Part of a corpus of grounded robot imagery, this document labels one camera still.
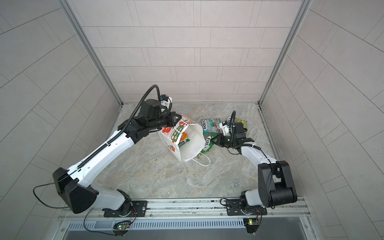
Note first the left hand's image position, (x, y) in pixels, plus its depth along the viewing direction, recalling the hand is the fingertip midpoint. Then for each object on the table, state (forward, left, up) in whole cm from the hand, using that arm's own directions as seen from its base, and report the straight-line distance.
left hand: (185, 115), depth 70 cm
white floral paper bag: (-7, -1, -24) cm, 25 cm away
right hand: (-2, -14, -20) cm, 24 cm away
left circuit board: (-42, +26, -26) cm, 56 cm away
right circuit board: (-40, -31, -30) cm, 59 cm away
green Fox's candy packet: (-4, -12, -19) cm, 23 cm away
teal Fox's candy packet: (+12, -14, -27) cm, 33 cm away
